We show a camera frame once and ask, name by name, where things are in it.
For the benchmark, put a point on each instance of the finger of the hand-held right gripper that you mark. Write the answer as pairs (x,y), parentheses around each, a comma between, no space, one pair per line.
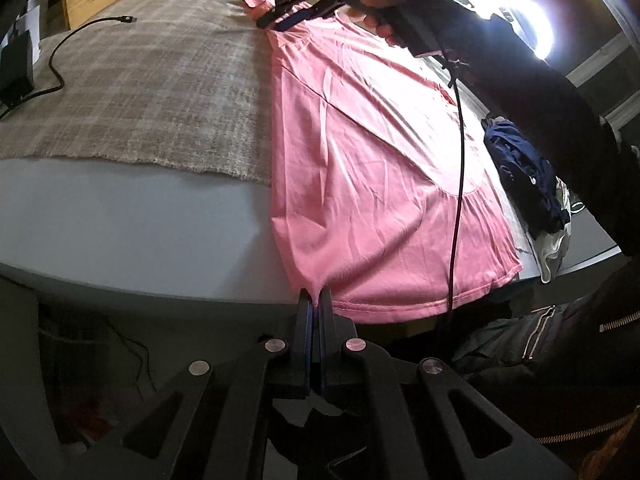
(295,17)
(280,14)

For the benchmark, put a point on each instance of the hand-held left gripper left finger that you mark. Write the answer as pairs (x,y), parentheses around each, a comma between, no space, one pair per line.
(302,340)

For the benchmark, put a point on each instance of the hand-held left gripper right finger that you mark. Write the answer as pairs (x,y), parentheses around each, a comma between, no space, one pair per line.
(327,340)

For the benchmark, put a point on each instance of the pink t-shirt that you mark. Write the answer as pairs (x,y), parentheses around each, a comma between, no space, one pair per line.
(375,160)

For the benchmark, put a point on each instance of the person's right forearm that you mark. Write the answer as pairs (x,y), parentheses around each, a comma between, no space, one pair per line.
(525,85)

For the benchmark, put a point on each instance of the person's right hand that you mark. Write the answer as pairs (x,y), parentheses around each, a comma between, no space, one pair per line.
(380,25)

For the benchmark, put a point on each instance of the checked beige blanket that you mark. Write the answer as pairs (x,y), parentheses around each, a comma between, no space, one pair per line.
(150,85)

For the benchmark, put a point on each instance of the white garment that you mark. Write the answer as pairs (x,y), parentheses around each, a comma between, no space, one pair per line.
(552,255)

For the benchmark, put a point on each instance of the person's dark jacket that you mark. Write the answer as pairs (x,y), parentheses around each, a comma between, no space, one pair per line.
(575,360)

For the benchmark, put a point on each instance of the navy blue garment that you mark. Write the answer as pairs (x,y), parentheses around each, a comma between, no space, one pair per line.
(525,175)

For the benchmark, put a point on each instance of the black power adapter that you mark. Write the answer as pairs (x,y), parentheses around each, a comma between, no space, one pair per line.
(17,70)

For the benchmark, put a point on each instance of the white door frame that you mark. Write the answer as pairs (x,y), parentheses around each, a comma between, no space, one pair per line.
(600,67)

